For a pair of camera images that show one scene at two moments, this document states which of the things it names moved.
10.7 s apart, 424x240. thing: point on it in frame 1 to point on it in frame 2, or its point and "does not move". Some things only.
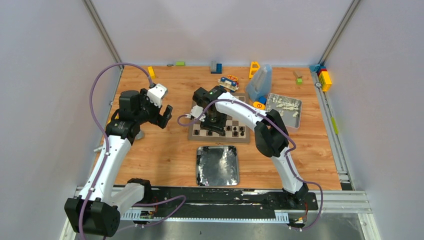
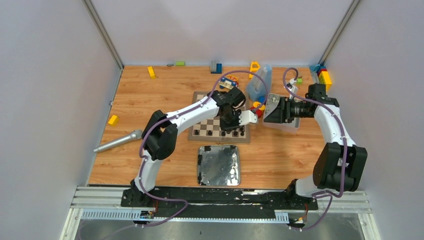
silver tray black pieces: (217, 165) does not move
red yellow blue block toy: (260, 104) does not move
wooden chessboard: (235, 131) does not move
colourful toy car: (231, 82) does not move
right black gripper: (218, 127) to (282, 112)
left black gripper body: (160, 116) to (230, 121)
